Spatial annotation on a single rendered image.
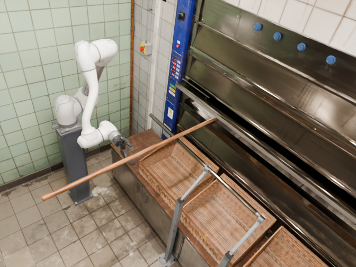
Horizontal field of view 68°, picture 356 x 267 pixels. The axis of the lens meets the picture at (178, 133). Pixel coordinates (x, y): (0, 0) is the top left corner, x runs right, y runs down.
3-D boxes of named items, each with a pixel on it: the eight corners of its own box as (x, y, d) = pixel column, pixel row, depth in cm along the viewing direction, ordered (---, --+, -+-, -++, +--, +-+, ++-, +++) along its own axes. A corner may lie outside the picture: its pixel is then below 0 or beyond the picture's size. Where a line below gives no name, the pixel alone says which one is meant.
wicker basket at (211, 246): (216, 190, 247) (223, 171, 229) (265, 237, 218) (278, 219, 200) (177, 218, 220) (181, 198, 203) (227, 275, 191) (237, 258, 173)
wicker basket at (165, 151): (176, 151, 280) (179, 132, 262) (214, 187, 250) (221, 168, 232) (137, 171, 253) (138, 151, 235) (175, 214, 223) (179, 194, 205)
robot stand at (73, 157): (67, 193, 292) (51, 122, 227) (85, 184, 303) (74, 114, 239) (75, 206, 281) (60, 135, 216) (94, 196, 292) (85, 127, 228)
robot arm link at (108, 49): (68, 103, 231) (88, 94, 246) (80, 117, 230) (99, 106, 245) (86, 37, 174) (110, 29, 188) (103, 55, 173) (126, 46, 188)
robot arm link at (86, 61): (87, 71, 170) (103, 65, 179) (77, 43, 162) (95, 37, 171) (76, 71, 178) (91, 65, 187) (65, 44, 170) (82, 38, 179)
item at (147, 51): (145, 50, 264) (146, 40, 257) (151, 54, 259) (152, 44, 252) (139, 51, 260) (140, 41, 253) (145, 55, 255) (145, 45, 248)
